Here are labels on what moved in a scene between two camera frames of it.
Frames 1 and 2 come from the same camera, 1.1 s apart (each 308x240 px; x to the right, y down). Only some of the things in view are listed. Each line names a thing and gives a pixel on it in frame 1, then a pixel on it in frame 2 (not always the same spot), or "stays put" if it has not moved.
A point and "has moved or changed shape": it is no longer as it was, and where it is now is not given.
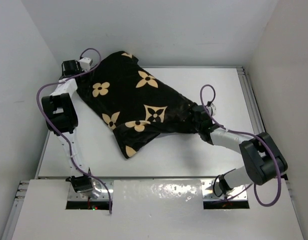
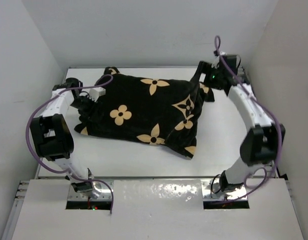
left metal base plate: [99, 185] stays put
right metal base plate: [208, 194] stays put
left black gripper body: [80, 71] to [85, 106]
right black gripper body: [197, 125] to [212, 75]
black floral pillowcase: [133, 102] has moved or changed shape
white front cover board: [153, 209] stays put
